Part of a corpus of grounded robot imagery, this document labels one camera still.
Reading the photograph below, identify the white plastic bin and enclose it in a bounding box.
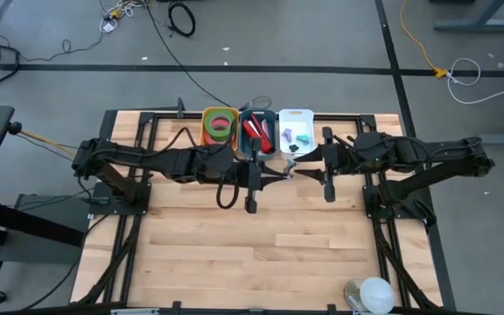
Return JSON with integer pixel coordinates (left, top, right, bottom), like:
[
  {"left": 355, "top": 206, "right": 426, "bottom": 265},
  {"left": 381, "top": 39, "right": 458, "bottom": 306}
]
[{"left": 277, "top": 108, "right": 316, "bottom": 161}]

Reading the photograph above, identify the black cable loop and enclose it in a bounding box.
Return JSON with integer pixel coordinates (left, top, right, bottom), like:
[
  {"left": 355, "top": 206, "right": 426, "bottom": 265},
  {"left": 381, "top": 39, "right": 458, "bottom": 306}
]
[{"left": 240, "top": 94, "right": 274, "bottom": 111}]

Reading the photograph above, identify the red stapler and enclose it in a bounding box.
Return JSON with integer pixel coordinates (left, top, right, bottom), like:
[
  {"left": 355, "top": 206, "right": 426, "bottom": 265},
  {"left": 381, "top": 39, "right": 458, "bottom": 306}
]
[{"left": 241, "top": 114, "right": 276, "bottom": 156}]

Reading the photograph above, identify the white floor cable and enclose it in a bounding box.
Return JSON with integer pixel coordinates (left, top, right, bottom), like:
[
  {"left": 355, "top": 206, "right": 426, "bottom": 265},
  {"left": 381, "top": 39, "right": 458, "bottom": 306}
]
[{"left": 445, "top": 57, "right": 504, "bottom": 106}]

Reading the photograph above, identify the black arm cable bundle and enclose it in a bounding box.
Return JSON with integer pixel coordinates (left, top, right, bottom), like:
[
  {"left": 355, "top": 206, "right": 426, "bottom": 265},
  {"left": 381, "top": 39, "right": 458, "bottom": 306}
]
[
  {"left": 372, "top": 218, "right": 439, "bottom": 310},
  {"left": 76, "top": 213, "right": 144, "bottom": 306}
]

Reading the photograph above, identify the long black floor cable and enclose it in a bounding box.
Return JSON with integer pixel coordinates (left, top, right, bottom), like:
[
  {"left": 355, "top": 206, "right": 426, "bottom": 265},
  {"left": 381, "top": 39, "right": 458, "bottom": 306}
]
[{"left": 144, "top": 0, "right": 221, "bottom": 109}]

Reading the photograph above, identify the grey desk leg frame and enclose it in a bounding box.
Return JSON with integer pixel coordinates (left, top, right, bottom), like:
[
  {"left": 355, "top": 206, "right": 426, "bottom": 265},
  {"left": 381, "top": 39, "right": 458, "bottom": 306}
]
[{"left": 434, "top": 0, "right": 504, "bottom": 33}]

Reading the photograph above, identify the yellow cable with black knob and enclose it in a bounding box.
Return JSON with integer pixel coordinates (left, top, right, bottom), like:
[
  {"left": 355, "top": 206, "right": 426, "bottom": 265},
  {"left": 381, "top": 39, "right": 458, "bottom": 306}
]
[{"left": 7, "top": 121, "right": 81, "bottom": 158}]

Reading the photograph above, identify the power strip with cables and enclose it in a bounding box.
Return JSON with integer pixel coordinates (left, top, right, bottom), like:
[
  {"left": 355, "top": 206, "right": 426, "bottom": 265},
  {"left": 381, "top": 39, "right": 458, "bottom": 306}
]
[{"left": 98, "top": 0, "right": 148, "bottom": 35}]

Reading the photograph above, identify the black aluminium table frame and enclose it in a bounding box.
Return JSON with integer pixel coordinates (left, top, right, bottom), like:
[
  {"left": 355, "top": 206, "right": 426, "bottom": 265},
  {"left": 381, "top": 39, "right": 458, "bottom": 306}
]
[{"left": 72, "top": 109, "right": 445, "bottom": 315}]

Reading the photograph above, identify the thin black floor cable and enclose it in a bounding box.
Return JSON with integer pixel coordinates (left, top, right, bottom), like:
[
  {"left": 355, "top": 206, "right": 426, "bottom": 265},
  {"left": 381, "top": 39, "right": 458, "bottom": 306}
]
[{"left": 18, "top": 29, "right": 105, "bottom": 63}]

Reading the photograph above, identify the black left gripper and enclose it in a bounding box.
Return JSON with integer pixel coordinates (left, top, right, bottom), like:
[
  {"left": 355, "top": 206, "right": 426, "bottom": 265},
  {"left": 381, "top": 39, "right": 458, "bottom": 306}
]
[{"left": 231, "top": 137, "right": 293, "bottom": 215}]

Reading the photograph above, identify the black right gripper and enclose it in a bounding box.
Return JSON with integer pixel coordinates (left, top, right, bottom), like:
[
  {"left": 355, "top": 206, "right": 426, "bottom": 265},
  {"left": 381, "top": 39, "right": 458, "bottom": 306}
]
[{"left": 295, "top": 126, "right": 359, "bottom": 204}]

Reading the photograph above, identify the teal plastic bin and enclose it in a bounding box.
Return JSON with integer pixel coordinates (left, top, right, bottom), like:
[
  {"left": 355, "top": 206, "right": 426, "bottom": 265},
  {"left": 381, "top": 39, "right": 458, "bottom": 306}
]
[{"left": 238, "top": 107, "right": 278, "bottom": 161}]

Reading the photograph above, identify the pink tape roll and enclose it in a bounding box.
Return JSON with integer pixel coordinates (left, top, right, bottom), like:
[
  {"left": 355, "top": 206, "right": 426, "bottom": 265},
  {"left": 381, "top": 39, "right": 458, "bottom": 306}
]
[{"left": 203, "top": 117, "right": 236, "bottom": 147}]

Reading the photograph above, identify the coiled black cable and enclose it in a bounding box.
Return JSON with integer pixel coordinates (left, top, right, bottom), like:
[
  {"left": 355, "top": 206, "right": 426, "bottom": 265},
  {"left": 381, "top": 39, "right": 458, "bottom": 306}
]
[{"left": 166, "top": 1, "right": 197, "bottom": 39}]

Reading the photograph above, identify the green tape roll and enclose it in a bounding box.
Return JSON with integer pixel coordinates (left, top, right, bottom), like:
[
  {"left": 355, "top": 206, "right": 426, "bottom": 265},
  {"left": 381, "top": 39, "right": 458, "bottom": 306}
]
[{"left": 203, "top": 109, "right": 236, "bottom": 143}]

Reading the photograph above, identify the white dome lamp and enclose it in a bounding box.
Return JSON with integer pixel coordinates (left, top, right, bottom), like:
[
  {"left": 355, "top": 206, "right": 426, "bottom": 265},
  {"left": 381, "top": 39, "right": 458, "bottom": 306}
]
[{"left": 359, "top": 276, "right": 398, "bottom": 315}]

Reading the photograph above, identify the silver round metal base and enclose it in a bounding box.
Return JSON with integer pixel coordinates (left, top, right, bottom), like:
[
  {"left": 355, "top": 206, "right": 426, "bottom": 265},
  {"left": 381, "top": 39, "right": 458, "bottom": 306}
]
[{"left": 343, "top": 278, "right": 368, "bottom": 312}]

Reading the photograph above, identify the yellow extension cable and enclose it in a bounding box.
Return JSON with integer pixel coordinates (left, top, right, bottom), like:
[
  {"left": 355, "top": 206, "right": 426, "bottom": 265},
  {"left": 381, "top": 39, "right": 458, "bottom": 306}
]
[{"left": 399, "top": 0, "right": 449, "bottom": 80}]

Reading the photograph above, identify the yellow plastic bin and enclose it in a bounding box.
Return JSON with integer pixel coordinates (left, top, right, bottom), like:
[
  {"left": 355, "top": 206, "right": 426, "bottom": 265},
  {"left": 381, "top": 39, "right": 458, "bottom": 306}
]
[{"left": 199, "top": 106, "right": 242, "bottom": 155}]

